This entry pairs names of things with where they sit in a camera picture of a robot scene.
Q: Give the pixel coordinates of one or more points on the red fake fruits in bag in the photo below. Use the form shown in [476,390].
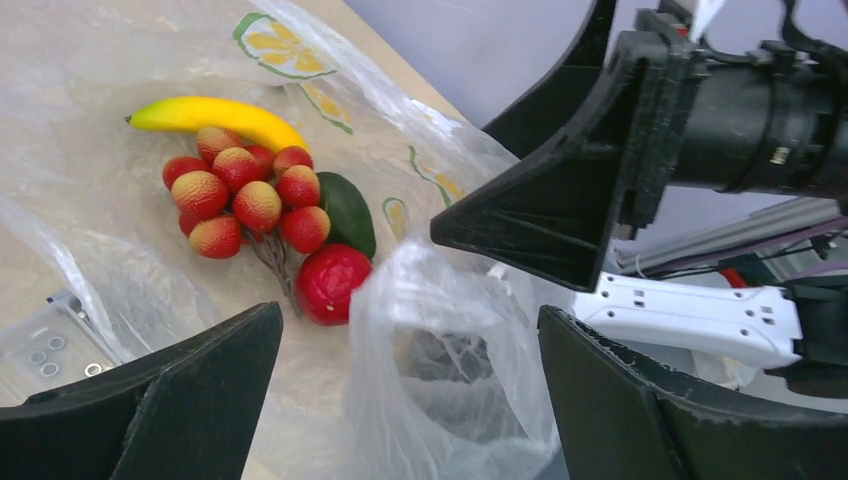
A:
[232,194]

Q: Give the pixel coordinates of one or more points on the dark green fake avocado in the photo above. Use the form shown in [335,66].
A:
[350,216]

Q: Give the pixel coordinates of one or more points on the yellow fake fruit in bag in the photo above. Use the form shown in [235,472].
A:
[192,113]

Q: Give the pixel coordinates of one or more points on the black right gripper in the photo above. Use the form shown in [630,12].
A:
[772,120]

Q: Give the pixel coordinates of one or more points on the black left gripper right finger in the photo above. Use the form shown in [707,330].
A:
[622,415]

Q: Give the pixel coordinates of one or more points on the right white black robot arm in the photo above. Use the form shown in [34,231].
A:
[798,332]

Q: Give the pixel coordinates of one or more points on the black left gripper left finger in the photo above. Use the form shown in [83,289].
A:
[188,411]

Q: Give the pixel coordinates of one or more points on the clear plastic screw organizer box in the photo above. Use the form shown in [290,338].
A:
[55,346]

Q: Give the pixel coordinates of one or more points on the translucent printed plastic bag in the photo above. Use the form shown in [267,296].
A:
[438,373]

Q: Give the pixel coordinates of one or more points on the red fake round fruit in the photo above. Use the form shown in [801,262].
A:
[326,280]

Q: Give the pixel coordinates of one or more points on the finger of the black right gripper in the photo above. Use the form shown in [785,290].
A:
[551,214]

